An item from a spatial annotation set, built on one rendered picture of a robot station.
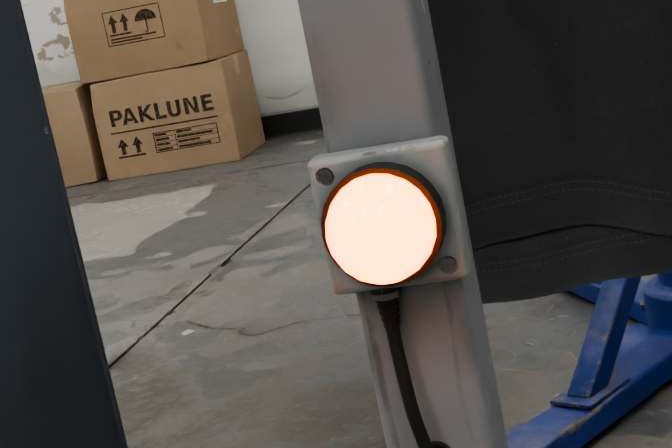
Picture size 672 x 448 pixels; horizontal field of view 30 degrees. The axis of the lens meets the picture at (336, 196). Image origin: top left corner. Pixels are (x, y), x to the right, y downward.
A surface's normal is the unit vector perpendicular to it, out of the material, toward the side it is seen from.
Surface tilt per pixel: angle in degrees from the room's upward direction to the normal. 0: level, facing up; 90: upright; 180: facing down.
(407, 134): 90
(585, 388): 43
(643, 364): 0
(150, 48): 92
